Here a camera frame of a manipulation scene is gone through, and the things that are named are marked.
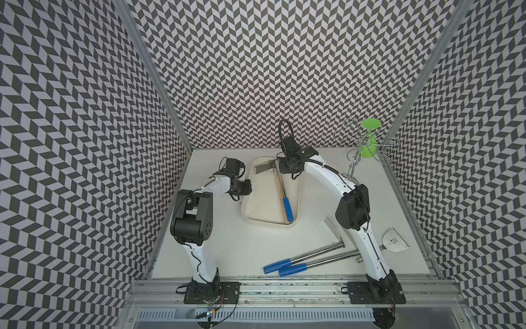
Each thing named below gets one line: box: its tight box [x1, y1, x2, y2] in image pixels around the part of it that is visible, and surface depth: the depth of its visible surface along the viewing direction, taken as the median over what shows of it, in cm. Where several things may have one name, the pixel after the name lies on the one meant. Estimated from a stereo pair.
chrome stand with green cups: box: [332, 117, 400, 185], surface depth 82 cm
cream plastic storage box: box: [241, 156, 301, 227], surface depth 98 cm
